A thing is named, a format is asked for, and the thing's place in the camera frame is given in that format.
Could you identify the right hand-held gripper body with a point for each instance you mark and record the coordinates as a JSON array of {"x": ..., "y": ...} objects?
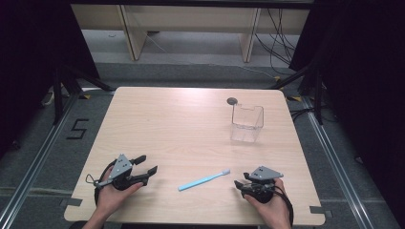
[{"x": 262, "y": 187}]

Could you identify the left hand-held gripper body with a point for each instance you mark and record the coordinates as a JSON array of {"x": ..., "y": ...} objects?
[{"x": 122, "y": 168}]

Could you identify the light blue toothbrush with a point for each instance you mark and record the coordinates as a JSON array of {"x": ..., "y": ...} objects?
[{"x": 203, "y": 180}]

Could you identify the clear plastic holder box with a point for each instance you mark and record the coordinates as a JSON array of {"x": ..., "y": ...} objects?
[{"x": 246, "y": 133}]

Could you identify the person's right hand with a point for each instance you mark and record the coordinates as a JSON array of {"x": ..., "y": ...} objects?
[{"x": 275, "y": 210}]

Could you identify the person's left hand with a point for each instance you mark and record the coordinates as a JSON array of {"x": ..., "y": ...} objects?
[{"x": 110, "y": 197}]

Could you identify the grey tape strip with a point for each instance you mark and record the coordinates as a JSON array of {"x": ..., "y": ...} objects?
[
  {"x": 71, "y": 202},
  {"x": 320, "y": 210}
]

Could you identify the grey round table grommet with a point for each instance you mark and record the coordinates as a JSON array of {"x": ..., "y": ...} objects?
[{"x": 231, "y": 101}]

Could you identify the yellow tape piece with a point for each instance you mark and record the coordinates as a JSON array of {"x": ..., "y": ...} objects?
[
  {"x": 294, "y": 98},
  {"x": 85, "y": 96}
]

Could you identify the black metal stand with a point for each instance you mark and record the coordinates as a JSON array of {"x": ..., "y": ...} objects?
[
  {"x": 318, "y": 98},
  {"x": 58, "y": 95}
]

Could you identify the black curtain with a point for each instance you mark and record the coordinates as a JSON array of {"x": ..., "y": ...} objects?
[
  {"x": 31, "y": 63},
  {"x": 366, "y": 79}
]

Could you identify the beige wooden desk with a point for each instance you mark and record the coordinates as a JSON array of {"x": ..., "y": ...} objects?
[{"x": 191, "y": 19}]

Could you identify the aluminium floor rail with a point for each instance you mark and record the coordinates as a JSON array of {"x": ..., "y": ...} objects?
[
  {"x": 35, "y": 165},
  {"x": 337, "y": 165}
]

